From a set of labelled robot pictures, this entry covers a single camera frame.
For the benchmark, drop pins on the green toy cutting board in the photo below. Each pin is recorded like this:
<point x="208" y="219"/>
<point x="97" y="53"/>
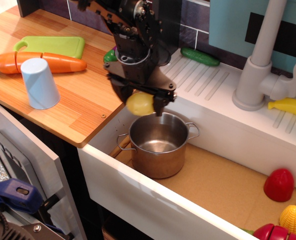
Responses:
<point x="71" y="46"/>

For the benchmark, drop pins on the green toy cucumber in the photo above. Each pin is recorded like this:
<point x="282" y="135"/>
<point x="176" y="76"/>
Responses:
<point x="200" y="57"/>

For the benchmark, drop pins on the yellow toy potato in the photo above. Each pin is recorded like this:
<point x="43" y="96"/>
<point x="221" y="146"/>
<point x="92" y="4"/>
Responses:
<point x="140" y="104"/>

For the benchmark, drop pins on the yellow toy corn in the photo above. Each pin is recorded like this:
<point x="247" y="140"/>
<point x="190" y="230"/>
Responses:
<point x="287" y="218"/>

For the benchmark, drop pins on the orange toy carrot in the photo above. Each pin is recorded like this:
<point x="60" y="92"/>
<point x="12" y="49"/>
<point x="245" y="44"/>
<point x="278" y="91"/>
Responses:
<point x="20" y="61"/>

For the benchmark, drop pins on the grey toy faucet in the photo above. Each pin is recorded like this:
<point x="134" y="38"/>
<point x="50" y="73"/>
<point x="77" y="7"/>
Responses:
<point x="256" y="80"/>

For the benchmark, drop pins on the yellow toy banana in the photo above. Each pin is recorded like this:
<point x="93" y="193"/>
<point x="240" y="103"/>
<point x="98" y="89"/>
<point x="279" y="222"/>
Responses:
<point x="287" y="105"/>

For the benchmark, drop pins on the black ribbed robot base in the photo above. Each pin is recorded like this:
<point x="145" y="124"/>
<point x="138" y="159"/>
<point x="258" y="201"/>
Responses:
<point x="38" y="231"/>

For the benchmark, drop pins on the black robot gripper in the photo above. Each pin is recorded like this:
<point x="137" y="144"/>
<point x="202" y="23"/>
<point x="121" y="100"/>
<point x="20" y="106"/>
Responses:
<point x="128" y="74"/>

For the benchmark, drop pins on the purple toy eggplant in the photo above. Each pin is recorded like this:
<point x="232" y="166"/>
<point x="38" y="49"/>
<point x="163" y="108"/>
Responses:
<point x="110" y="56"/>

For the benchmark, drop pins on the grey oven door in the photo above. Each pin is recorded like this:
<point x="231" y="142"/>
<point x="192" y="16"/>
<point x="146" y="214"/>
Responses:
<point x="27" y="158"/>

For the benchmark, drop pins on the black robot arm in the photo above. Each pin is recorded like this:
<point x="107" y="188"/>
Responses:
<point x="140" y="50"/>

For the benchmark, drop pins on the red toy pepper half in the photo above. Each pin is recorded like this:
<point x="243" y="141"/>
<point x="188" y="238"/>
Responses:
<point x="279" y="185"/>

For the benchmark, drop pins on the stainless steel pot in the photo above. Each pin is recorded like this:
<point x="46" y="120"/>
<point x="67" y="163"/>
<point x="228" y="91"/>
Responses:
<point x="158" y="144"/>

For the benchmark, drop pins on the white toy sink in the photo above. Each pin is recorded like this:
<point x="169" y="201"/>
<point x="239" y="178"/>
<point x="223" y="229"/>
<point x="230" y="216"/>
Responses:
<point x="218" y="194"/>

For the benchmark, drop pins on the light blue plastic cup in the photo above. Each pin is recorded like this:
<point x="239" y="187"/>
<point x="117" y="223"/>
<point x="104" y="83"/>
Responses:
<point x="40" y="85"/>

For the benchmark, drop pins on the blue clamp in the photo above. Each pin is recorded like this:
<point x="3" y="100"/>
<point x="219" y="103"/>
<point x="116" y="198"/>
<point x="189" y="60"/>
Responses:
<point x="20" y="196"/>

